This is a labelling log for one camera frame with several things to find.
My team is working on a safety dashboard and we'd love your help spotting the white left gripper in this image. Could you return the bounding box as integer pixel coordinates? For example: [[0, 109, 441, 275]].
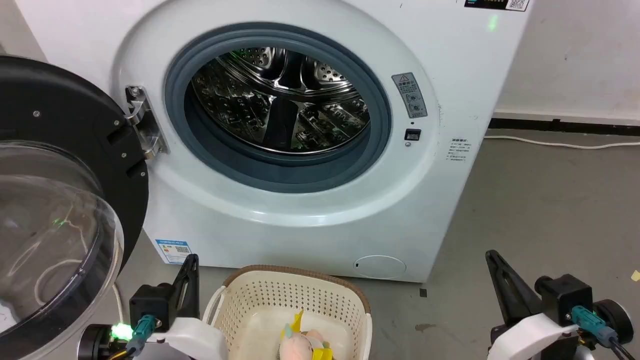
[[144, 253, 229, 360]]

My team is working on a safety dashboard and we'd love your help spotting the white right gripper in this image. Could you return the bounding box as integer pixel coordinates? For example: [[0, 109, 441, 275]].
[[485, 249, 582, 360]]

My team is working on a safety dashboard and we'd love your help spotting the white front-load washing machine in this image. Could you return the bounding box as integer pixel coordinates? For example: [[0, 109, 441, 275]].
[[14, 0, 532, 284]]

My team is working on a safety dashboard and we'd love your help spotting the blue energy label sticker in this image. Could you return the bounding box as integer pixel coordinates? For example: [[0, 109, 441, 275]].
[[154, 238, 193, 265]]

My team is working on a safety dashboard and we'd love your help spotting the cream perforated laundry basket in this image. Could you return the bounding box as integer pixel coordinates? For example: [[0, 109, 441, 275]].
[[201, 264, 373, 360]]

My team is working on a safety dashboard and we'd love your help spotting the grey rubber door gasket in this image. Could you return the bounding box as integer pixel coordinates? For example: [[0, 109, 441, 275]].
[[164, 22, 393, 194]]

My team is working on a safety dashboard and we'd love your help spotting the round white filter cover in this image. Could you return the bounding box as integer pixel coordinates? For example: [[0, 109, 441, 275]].
[[353, 254, 407, 280]]

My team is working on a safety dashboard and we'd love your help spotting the pink yellow plush toy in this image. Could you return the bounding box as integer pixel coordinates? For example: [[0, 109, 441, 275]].
[[283, 309, 334, 360]]

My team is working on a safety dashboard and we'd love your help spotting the clear domed door glass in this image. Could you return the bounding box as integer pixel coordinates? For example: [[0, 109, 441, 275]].
[[0, 140, 125, 360]]

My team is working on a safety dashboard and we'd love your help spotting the metal door hinge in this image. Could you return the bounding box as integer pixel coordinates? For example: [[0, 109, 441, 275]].
[[124, 85, 169, 160]]

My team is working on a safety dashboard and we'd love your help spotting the black baseboard strip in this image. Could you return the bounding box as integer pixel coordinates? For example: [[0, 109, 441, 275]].
[[488, 117, 640, 138]]

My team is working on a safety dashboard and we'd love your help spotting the stainless steel perforated drum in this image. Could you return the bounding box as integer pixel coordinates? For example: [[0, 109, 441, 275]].
[[190, 46, 371, 154]]

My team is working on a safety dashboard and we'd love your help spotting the grey warning sticker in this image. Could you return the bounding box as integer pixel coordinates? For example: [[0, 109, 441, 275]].
[[391, 72, 429, 120]]

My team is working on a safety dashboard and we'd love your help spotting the black round washer door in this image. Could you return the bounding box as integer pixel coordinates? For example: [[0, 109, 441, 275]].
[[0, 55, 150, 281]]

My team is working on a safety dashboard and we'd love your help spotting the black control panel strip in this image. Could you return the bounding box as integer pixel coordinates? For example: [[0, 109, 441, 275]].
[[463, 0, 531, 12]]

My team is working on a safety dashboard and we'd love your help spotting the teal plug left gripper cable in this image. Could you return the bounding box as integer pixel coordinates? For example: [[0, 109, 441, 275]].
[[107, 314, 157, 360]]

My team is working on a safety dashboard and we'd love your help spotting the teal plug gripper cable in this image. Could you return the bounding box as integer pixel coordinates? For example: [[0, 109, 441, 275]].
[[570, 305, 638, 360], [107, 314, 157, 360]]

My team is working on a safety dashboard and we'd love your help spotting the thin white hose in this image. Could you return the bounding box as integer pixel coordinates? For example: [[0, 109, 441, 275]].
[[113, 281, 126, 325]]

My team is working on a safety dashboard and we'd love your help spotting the teal plug right gripper cable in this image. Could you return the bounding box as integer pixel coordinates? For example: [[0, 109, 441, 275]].
[[570, 305, 638, 360]]

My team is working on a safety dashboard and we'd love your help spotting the white cable on floor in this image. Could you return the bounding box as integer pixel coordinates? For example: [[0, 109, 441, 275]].
[[483, 134, 640, 150]]

